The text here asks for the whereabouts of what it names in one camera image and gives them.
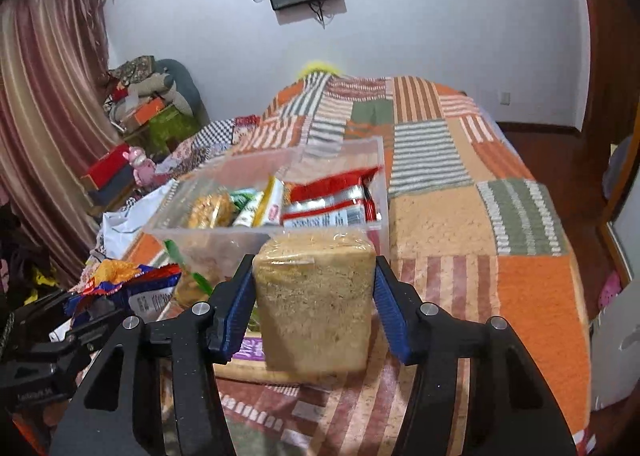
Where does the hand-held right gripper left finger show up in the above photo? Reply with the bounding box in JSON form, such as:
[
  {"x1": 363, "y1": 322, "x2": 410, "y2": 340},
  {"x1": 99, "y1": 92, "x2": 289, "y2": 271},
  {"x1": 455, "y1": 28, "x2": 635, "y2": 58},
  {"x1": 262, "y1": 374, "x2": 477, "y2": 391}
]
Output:
[{"x1": 50, "y1": 253, "x2": 257, "y2": 456}]

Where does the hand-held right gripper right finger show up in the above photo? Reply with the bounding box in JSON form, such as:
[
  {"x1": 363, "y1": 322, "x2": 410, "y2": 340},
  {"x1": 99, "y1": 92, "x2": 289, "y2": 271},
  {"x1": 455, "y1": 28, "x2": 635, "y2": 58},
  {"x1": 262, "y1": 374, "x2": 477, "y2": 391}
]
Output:
[{"x1": 374, "y1": 256, "x2": 578, "y2": 456}]

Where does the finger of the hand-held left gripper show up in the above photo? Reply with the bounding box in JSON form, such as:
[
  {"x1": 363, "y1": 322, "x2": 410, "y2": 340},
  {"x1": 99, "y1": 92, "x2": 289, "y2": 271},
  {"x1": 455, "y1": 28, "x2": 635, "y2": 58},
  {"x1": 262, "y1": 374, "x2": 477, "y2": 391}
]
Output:
[
  {"x1": 50, "y1": 303, "x2": 128, "y2": 363},
  {"x1": 12, "y1": 290, "x2": 75, "y2": 323}
]

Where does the blue and red chip bag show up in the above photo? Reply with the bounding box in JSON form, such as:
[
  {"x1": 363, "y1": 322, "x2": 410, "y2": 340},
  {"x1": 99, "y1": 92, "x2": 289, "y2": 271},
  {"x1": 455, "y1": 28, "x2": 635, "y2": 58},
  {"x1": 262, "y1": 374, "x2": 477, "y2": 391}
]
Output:
[{"x1": 65, "y1": 260, "x2": 182, "y2": 329}]

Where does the bread block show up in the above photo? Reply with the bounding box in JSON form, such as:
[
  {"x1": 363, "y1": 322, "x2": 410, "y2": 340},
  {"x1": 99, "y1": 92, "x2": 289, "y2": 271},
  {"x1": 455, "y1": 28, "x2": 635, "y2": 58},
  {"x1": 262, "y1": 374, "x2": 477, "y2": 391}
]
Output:
[{"x1": 251, "y1": 231, "x2": 377, "y2": 377}]

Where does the green and white snack packet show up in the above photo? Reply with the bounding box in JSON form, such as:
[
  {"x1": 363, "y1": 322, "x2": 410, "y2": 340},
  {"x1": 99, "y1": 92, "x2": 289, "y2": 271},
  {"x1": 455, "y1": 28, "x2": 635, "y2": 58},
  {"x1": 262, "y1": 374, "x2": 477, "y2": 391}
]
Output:
[{"x1": 230, "y1": 188, "x2": 264, "y2": 228}]

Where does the long biscuit packet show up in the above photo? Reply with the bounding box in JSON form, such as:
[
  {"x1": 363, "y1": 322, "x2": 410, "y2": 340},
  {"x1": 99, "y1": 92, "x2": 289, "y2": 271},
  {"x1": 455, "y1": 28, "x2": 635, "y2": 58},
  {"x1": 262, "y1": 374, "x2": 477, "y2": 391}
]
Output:
[{"x1": 186, "y1": 192, "x2": 236, "y2": 229}]

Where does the white and yellow small packet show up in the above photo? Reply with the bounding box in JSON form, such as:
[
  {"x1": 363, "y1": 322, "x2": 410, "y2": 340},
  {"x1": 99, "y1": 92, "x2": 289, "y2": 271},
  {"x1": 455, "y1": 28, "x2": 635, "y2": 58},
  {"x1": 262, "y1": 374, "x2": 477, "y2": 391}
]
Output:
[{"x1": 252, "y1": 176, "x2": 285, "y2": 228}]

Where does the clear plastic container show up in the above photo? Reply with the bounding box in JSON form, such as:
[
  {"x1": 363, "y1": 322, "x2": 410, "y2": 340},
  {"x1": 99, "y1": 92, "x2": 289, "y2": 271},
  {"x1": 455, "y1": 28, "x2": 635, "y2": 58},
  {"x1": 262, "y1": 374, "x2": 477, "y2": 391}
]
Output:
[{"x1": 145, "y1": 136, "x2": 391, "y2": 287}]

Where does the purple snack packet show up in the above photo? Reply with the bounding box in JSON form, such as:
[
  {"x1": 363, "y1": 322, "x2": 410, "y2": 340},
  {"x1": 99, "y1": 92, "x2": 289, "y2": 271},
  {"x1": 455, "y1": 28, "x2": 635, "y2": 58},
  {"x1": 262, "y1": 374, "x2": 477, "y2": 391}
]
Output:
[{"x1": 235, "y1": 336, "x2": 266, "y2": 364}]

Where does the clear packet with green edge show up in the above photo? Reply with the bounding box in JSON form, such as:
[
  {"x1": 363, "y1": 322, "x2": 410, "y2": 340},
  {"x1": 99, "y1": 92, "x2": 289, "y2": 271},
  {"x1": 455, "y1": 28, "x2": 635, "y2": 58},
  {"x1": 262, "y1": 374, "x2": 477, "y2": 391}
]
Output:
[{"x1": 162, "y1": 238, "x2": 216, "y2": 309}]

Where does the white cloth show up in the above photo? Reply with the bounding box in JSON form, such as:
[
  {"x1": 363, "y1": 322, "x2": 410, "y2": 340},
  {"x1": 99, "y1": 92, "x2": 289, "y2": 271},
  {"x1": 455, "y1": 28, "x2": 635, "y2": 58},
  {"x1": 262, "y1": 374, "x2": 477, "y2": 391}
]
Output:
[{"x1": 97, "y1": 181, "x2": 176, "y2": 257}]

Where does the striped patchwork blanket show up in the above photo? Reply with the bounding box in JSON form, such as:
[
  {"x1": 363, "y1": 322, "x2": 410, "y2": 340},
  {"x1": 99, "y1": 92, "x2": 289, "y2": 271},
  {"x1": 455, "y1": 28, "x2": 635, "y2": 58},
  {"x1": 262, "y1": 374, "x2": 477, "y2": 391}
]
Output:
[{"x1": 120, "y1": 73, "x2": 593, "y2": 456}]

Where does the red box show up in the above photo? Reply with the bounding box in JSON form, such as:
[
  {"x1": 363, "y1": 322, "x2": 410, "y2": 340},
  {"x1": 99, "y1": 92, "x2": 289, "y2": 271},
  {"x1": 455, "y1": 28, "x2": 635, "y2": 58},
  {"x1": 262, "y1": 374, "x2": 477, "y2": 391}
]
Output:
[{"x1": 80, "y1": 143, "x2": 132, "y2": 192}]

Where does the pink plush toy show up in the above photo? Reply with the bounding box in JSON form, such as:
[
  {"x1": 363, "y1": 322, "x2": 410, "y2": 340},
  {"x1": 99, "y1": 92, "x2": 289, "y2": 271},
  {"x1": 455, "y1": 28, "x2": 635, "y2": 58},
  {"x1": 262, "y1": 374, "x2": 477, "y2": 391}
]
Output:
[{"x1": 127, "y1": 146, "x2": 158, "y2": 184}]

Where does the checkered floral quilt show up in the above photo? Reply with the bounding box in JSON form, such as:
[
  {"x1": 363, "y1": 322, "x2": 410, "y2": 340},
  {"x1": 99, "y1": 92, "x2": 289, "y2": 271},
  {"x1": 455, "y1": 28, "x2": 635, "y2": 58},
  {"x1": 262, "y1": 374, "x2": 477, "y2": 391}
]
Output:
[{"x1": 157, "y1": 115, "x2": 263, "y2": 177}]

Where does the green box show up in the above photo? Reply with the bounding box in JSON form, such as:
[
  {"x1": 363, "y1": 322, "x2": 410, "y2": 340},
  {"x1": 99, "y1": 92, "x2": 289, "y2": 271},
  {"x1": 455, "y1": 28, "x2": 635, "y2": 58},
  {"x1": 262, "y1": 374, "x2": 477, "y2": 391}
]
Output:
[{"x1": 145, "y1": 111, "x2": 201, "y2": 157}]

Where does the striped pink curtain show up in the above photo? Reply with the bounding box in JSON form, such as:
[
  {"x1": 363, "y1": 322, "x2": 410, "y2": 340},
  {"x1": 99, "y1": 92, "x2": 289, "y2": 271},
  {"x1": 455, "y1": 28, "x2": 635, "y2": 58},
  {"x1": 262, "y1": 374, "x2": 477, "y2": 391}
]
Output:
[{"x1": 0, "y1": 0, "x2": 121, "y2": 287}]

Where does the orange cardboard box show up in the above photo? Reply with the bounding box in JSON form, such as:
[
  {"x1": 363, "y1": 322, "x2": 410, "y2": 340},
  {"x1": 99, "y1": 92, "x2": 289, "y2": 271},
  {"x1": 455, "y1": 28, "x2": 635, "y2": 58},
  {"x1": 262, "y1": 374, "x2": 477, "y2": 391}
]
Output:
[{"x1": 122, "y1": 97, "x2": 168, "y2": 129}]

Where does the patterned brown cloth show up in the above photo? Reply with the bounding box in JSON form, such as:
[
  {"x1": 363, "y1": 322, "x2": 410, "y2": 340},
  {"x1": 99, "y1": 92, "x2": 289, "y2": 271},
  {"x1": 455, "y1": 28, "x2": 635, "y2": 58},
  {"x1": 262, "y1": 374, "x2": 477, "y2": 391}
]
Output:
[{"x1": 109, "y1": 55, "x2": 156, "y2": 84}]

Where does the yellow plastic item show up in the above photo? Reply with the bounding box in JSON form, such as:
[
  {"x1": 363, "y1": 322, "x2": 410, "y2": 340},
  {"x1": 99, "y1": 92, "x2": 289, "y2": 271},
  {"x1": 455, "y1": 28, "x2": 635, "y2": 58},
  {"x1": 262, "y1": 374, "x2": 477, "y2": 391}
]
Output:
[{"x1": 299, "y1": 61, "x2": 341, "y2": 79}]

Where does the wooden door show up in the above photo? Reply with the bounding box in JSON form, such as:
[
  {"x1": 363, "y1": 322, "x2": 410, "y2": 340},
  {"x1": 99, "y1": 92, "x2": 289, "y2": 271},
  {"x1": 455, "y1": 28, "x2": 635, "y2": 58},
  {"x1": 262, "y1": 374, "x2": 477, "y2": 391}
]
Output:
[{"x1": 570, "y1": 0, "x2": 640, "y2": 217}]

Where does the black monitor cable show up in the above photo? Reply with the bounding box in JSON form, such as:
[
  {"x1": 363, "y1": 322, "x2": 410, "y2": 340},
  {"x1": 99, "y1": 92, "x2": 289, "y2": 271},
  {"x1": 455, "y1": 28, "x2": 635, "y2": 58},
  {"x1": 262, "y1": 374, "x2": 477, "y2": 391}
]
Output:
[{"x1": 310, "y1": 0, "x2": 333, "y2": 29}]

